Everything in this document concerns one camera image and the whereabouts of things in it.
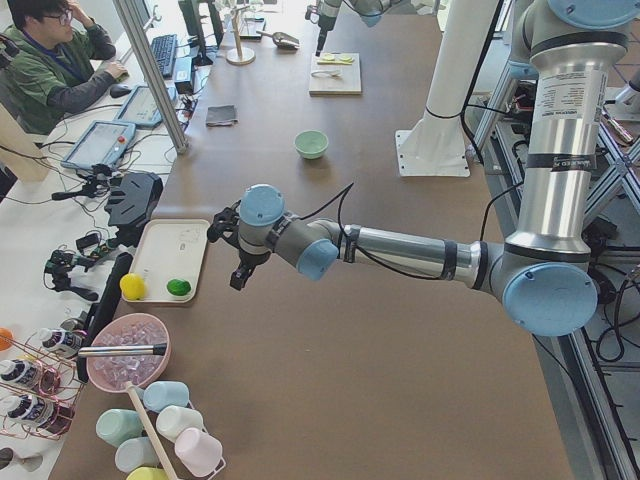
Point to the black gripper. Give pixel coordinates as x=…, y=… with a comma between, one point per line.
x=246, y=259
x=322, y=26

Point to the white spoon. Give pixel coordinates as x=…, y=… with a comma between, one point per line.
x=326, y=74

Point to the light green bowl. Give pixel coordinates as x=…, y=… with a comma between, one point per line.
x=311, y=144

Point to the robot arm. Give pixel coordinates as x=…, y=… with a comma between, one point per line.
x=371, y=12
x=539, y=273

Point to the pink bowl with ice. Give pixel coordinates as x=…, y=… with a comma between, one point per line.
x=110, y=374

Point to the lemon slice upper stack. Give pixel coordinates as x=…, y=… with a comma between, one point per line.
x=345, y=59

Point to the metal scoop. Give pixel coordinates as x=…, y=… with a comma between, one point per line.
x=281, y=40

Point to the green lime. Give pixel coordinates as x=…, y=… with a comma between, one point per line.
x=178, y=287

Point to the wooden cutting board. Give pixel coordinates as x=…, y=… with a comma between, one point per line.
x=348, y=84

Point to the cream serving tray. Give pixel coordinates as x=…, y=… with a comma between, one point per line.
x=170, y=248

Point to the wooden mug tree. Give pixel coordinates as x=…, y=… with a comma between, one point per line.
x=238, y=55

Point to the yellow lemon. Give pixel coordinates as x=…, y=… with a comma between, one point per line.
x=132, y=286

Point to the metal ice tongs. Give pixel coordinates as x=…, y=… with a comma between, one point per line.
x=123, y=350

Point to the black monitor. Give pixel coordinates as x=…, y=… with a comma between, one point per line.
x=201, y=53

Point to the grey folded cloth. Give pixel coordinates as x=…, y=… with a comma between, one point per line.
x=224, y=115

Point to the black keyboard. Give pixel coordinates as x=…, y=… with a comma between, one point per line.
x=164, y=48

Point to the pastel cup rack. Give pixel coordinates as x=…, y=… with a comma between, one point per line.
x=162, y=410

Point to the lower teach pendant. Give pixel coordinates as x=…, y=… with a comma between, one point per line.
x=103, y=143

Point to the teach pendant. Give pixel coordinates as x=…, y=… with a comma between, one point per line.
x=140, y=109
x=103, y=143

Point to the upper teach pendant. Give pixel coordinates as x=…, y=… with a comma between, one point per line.
x=140, y=109

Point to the person in green jacket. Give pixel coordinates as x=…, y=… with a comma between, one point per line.
x=63, y=66

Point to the aluminium frame post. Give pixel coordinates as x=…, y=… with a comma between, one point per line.
x=140, y=46

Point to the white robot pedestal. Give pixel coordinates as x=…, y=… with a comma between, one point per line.
x=435, y=146

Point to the copper wire bottle rack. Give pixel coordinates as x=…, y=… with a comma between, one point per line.
x=39, y=383

